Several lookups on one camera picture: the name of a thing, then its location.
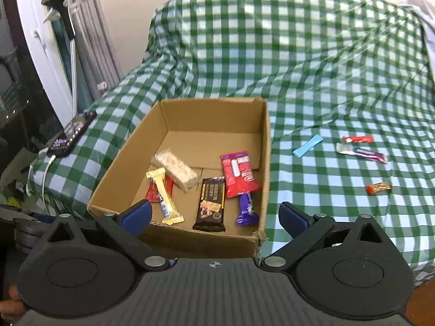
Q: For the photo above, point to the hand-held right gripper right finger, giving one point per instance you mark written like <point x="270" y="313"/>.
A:
<point x="291" y="218"/>

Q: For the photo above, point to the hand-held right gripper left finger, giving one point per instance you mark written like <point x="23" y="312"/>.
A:
<point x="136" y="215"/>

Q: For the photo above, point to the red sauce packet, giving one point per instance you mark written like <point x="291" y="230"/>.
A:
<point x="152" y="195"/>

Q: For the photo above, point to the yellow white candy bar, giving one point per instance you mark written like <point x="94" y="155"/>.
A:
<point x="166" y="197"/>

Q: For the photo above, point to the purple chocolate packet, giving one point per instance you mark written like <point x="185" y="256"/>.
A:
<point x="247" y="210"/>

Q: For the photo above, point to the clear rice bar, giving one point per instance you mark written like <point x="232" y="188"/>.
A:
<point x="175" y="169"/>

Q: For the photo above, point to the red white wafer packet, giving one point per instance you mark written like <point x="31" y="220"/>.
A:
<point x="239" y="175"/>

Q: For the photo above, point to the black chocolate bar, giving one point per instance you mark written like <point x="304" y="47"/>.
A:
<point x="210" y="205"/>

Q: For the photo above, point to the cardboard box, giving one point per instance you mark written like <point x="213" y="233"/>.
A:
<point x="200" y="132"/>

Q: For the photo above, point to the light blue stick packet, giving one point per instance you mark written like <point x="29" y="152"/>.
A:
<point x="307" y="146"/>

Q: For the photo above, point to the small red gold candy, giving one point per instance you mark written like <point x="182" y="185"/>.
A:
<point x="378" y="187"/>

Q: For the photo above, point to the silver purple snack packet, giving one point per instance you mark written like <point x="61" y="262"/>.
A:
<point x="362" y="152"/>

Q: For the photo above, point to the small red snack packet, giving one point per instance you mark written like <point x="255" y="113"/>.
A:
<point x="356" y="139"/>

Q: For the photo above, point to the black smartphone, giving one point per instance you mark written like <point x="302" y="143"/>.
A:
<point x="73" y="132"/>

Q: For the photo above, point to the white curtain clip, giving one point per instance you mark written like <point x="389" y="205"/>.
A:
<point x="101" y="85"/>

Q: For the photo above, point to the green checked blanket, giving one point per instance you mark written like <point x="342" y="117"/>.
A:
<point x="323" y="74"/>

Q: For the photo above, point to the grey curtain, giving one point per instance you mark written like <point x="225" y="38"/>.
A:
<point x="91" y="40"/>

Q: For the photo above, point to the white door frame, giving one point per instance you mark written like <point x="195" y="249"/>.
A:
<point x="47" y="57"/>

